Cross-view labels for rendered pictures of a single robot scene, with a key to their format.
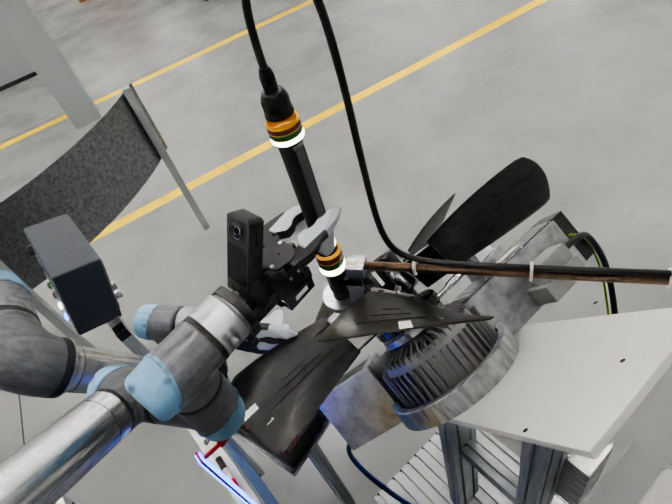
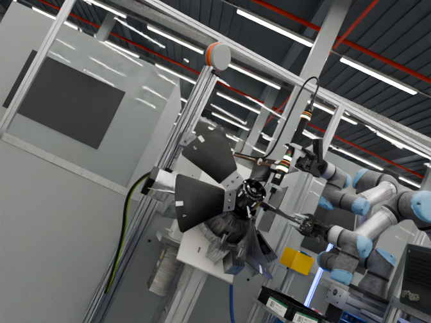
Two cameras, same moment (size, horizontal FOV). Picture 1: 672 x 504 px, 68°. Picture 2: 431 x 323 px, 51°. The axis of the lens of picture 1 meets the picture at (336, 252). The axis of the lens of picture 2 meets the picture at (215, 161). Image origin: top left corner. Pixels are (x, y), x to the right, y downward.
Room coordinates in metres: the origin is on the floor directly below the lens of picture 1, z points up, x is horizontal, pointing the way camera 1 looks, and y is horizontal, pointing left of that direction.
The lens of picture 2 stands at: (2.48, 0.30, 1.03)
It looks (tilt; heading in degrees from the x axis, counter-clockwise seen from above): 7 degrees up; 197
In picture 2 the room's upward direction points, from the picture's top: 25 degrees clockwise
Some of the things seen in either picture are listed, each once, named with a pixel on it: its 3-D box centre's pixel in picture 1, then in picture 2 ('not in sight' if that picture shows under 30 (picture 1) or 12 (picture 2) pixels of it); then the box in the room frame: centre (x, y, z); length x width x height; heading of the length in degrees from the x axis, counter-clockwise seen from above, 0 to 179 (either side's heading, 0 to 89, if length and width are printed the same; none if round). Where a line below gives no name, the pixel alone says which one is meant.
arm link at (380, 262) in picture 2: not in sight; (381, 263); (-0.08, 0.60, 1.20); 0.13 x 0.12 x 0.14; 64
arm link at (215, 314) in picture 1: (222, 324); (324, 169); (0.42, 0.17, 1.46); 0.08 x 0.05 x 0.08; 37
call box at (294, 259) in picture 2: not in sight; (295, 261); (0.12, 0.20, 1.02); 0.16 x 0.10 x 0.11; 27
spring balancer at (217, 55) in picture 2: not in sight; (217, 57); (0.21, -0.63, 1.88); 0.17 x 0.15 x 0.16; 117
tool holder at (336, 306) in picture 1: (343, 280); (276, 177); (0.54, 0.00, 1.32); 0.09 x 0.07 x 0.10; 62
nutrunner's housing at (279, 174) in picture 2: (314, 213); (292, 145); (0.55, 0.01, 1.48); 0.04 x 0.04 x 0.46
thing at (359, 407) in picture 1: (364, 401); (255, 252); (0.50, 0.04, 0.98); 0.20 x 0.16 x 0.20; 27
